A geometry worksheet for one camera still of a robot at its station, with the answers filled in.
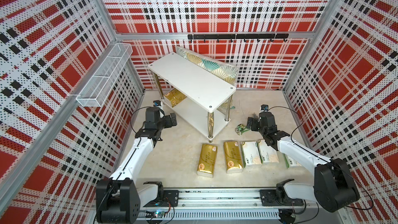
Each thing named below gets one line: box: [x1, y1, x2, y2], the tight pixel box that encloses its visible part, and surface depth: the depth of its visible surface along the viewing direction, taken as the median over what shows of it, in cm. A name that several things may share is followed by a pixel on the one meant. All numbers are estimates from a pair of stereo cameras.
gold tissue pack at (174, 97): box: [163, 88, 188, 108], surface depth 101 cm
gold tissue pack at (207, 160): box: [196, 143, 218, 178], surface depth 81 cm
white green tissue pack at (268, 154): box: [256, 139, 280, 164], surface depth 84 cm
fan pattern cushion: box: [175, 46, 239, 88], surface depth 86 cm
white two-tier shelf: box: [147, 52, 237, 143], surface depth 80 cm
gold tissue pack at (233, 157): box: [223, 141, 244, 174], surface depth 83 cm
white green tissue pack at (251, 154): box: [241, 141, 263, 168], surface depth 85 cm
